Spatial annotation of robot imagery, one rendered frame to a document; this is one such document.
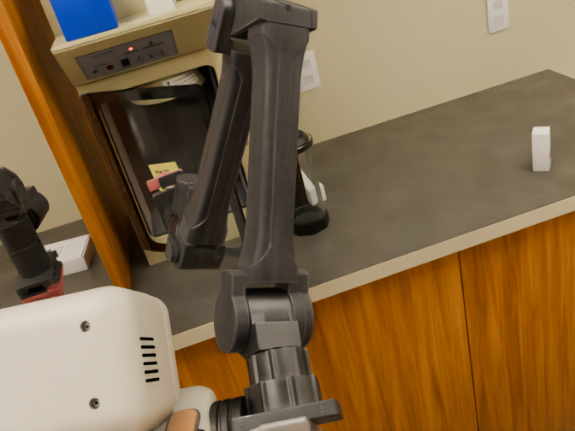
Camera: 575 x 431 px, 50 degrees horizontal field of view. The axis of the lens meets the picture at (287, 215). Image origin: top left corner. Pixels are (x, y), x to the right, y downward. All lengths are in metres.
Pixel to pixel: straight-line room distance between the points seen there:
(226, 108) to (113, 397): 0.42
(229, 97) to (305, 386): 0.39
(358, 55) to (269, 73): 1.21
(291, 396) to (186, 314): 0.69
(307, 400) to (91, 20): 0.83
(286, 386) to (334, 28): 1.37
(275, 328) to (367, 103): 1.35
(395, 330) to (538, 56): 1.13
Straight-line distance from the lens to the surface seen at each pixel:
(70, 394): 0.64
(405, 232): 1.41
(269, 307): 0.73
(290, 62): 0.74
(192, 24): 1.27
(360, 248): 1.38
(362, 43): 1.93
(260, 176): 0.72
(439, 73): 2.06
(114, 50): 1.28
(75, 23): 1.25
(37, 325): 0.65
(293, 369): 0.70
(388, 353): 1.52
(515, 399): 1.83
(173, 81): 1.41
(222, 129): 0.86
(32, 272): 1.15
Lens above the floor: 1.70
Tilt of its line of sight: 29 degrees down
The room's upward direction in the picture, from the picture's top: 15 degrees counter-clockwise
